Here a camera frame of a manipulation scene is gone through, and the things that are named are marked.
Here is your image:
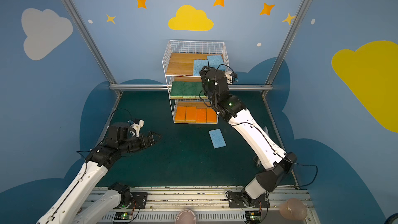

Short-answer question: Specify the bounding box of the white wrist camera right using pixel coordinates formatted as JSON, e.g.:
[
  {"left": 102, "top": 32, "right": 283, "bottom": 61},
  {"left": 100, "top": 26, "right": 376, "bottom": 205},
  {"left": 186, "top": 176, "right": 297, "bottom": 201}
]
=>
[{"left": 225, "top": 71, "right": 238, "bottom": 85}]

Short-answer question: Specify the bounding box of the pink bowl front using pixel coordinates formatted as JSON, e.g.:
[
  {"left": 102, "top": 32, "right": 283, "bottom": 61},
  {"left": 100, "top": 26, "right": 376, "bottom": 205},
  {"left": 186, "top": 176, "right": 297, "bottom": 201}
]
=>
[{"left": 175, "top": 209, "right": 197, "bottom": 224}]

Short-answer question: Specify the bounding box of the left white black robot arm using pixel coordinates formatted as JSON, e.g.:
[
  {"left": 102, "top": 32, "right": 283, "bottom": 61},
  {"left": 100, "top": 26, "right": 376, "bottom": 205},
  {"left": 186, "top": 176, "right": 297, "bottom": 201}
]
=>
[{"left": 38, "top": 120, "right": 162, "bottom": 224}]

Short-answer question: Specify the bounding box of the left green circuit board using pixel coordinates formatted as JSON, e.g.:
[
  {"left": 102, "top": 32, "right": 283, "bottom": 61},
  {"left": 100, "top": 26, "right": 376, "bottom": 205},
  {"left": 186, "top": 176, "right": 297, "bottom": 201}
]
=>
[{"left": 114, "top": 212, "right": 132, "bottom": 221}]

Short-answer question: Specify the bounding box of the blue sponge front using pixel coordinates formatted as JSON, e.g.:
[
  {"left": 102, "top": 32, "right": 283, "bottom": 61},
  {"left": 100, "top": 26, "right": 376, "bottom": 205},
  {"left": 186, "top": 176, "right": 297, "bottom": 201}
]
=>
[{"left": 207, "top": 55, "right": 226, "bottom": 71}]

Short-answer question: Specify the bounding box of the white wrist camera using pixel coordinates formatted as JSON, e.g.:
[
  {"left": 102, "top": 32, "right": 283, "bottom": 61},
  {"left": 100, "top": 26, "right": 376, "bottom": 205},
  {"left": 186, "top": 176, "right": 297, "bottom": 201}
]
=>
[
  {"left": 129, "top": 119, "right": 144, "bottom": 137},
  {"left": 225, "top": 71, "right": 238, "bottom": 85}
]

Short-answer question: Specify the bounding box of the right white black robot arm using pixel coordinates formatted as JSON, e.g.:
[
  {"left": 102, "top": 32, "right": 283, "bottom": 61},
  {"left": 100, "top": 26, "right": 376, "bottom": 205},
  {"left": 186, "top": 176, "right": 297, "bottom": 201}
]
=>
[{"left": 200, "top": 66, "right": 297, "bottom": 206}]

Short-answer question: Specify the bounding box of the green circuit board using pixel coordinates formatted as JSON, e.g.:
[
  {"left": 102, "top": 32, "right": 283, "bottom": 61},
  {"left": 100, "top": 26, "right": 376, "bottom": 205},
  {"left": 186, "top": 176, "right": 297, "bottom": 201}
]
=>
[
  {"left": 114, "top": 212, "right": 132, "bottom": 221},
  {"left": 245, "top": 212, "right": 262, "bottom": 224}
]

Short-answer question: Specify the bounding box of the green sponge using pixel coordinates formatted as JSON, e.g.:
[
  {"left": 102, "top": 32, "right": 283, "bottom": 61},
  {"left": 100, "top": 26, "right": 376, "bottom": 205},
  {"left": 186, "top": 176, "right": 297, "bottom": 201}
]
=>
[
  {"left": 194, "top": 82, "right": 206, "bottom": 99},
  {"left": 170, "top": 81, "right": 185, "bottom": 99},
  {"left": 182, "top": 82, "right": 197, "bottom": 99}
]

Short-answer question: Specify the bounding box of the silver metal scoop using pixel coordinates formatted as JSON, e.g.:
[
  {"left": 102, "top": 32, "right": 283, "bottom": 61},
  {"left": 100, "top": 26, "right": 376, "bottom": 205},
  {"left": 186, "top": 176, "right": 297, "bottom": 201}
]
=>
[{"left": 256, "top": 126, "right": 269, "bottom": 167}]

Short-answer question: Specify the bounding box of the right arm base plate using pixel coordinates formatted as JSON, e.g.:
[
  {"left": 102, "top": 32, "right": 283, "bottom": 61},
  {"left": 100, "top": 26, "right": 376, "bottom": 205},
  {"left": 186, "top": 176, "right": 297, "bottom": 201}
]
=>
[{"left": 226, "top": 190, "right": 270, "bottom": 208}]

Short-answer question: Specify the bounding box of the translucent pink cup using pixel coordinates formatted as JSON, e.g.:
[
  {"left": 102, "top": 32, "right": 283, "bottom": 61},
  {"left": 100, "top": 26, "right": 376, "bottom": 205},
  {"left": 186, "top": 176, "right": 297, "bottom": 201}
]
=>
[{"left": 279, "top": 198, "right": 307, "bottom": 221}]

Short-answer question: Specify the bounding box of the right green circuit board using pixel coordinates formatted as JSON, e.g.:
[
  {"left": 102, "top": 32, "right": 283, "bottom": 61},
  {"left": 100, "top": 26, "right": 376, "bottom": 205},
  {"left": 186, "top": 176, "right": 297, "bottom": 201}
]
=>
[{"left": 245, "top": 212, "right": 262, "bottom": 224}]

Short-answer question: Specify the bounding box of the blue sponge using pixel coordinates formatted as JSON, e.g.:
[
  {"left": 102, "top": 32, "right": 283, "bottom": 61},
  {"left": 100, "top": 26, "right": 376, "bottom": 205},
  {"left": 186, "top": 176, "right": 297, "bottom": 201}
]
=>
[
  {"left": 207, "top": 55, "right": 226, "bottom": 71},
  {"left": 193, "top": 59, "right": 209, "bottom": 76},
  {"left": 209, "top": 129, "right": 226, "bottom": 149}
]

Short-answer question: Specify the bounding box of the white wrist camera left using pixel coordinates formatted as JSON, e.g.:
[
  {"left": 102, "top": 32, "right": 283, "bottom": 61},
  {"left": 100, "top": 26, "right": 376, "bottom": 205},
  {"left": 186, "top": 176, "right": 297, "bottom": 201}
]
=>
[{"left": 129, "top": 119, "right": 144, "bottom": 137}]

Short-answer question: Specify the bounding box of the white wire wooden shelf rack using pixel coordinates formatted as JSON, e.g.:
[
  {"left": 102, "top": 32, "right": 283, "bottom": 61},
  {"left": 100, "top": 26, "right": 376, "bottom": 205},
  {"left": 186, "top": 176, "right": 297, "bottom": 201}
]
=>
[{"left": 162, "top": 40, "right": 229, "bottom": 124}]

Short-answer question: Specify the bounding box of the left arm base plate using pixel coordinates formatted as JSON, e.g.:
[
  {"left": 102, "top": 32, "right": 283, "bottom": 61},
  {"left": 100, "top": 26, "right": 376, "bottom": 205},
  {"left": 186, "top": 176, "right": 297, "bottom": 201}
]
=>
[{"left": 118, "top": 192, "right": 148, "bottom": 209}]

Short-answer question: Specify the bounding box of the orange sponge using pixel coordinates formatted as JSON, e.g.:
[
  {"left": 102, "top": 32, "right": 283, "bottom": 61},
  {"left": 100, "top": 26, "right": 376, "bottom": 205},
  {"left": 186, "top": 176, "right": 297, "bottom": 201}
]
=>
[
  {"left": 174, "top": 106, "right": 187, "bottom": 122},
  {"left": 196, "top": 108, "right": 207, "bottom": 123},
  {"left": 185, "top": 106, "right": 197, "bottom": 123},
  {"left": 206, "top": 108, "right": 218, "bottom": 123}
]

